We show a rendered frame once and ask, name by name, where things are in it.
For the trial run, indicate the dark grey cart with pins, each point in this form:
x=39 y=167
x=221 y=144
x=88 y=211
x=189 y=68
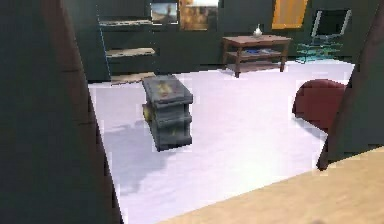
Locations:
x=168 y=110

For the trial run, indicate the blue book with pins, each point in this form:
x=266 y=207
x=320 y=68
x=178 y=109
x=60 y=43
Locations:
x=253 y=52

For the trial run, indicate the dark shelf with wooden boards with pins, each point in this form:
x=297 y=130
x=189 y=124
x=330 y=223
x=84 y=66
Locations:
x=130 y=51

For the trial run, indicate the brown wooden side table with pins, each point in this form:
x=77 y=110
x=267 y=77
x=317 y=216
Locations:
x=255 y=41

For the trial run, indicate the brown framed picture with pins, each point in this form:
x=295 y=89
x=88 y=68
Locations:
x=198 y=16

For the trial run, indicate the white vase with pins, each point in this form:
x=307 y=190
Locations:
x=257 y=32

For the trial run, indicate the small framed picture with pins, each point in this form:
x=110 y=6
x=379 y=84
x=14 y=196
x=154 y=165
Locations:
x=164 y=12

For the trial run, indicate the dark red armchair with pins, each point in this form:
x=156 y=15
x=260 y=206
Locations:
x=318 y=101

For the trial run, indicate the orange framed picture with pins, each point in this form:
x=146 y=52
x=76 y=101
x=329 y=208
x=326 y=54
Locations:
x=288 y=13

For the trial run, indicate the green glass television stand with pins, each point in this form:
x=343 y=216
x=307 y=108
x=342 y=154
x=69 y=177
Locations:
x=316 y=50

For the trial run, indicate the black television set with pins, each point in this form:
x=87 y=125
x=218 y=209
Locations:
x=330 y=22

